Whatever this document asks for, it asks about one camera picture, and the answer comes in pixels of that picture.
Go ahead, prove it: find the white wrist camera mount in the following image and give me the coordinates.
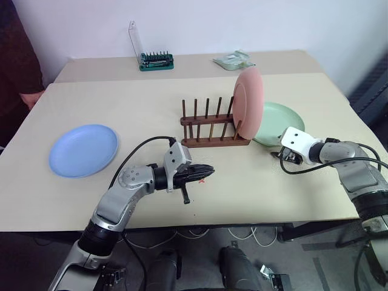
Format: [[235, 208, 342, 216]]
[[279, 126, 323, 166], [162, 141, 193, 193]]

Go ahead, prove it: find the bystander bare hand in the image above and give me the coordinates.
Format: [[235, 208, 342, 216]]
[[19, 92, 42, 110]]

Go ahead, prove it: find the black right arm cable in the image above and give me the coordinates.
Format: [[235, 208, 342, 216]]
[[279, 143, 388, 175]]

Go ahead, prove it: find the white cable under table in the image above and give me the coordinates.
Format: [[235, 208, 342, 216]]
[[175, 227, 210, 241], [227, 225, 278, 247]]

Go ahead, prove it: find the clear plastic bag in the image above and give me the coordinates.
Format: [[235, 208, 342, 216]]
[[212, 49, 256, 72]]

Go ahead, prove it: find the person in dark red clothes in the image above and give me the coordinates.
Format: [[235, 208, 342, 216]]
[[0, 0, 45, 147]]

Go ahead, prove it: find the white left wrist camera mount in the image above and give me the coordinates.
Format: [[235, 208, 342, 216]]
[[162, 141, 193, 193]]

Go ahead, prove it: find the pink plate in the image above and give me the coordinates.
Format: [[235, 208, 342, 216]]
[[232, 67, 265, 142]]

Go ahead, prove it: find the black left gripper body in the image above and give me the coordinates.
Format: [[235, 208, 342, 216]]
[[173, 168, 195, 205]]

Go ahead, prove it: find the wooden dish rack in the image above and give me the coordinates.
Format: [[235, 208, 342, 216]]
[[179, 96, 252, 149]]

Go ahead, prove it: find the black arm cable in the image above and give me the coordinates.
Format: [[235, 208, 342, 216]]
[[109, 136, 177, 188], [279, 143, 388, 175]]

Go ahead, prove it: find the dark rounded shape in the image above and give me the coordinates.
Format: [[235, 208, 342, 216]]
[[147, 249, 183, 291], [218, 246, 267, 291]]

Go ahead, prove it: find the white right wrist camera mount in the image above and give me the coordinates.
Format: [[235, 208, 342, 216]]
[[279, 126, 323, 166]]

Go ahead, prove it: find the green plate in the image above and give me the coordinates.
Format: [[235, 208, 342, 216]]
[[252, 102, 306, 147]]

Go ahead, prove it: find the blue plate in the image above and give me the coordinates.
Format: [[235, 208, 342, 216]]
[[48, 124, 119, 179]]

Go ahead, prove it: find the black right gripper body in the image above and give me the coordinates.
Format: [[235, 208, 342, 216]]
[[279, 147, 304, 166]]

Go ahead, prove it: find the green screwdriver bit set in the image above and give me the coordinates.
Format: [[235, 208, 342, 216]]
[[127, 20, 175, 72]]

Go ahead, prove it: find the metal clamp bracket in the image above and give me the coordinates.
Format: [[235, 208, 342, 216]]
[[257, 264, 292, 290], [97, 265, 129, 290]]

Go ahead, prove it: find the black ribbed cable chain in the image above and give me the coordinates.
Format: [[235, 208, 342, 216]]
[[347, 50, 388, 122]]

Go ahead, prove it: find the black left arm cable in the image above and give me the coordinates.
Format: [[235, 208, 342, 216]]
[[109, 136, 177, 188]]

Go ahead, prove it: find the black table frame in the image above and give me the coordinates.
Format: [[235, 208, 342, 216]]
[[276, 222, 365, 250]]

